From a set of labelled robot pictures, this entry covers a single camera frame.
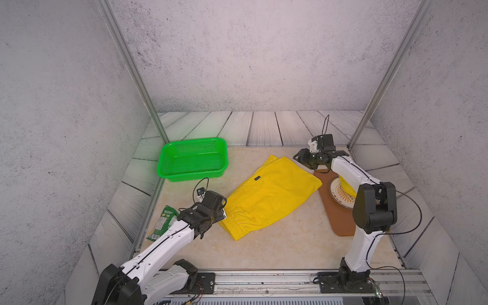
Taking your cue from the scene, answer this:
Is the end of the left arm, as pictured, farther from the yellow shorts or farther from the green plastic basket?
the green plastic basket

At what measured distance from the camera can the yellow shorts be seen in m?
0.87

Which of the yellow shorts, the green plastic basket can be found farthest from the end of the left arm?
the green plastic basket
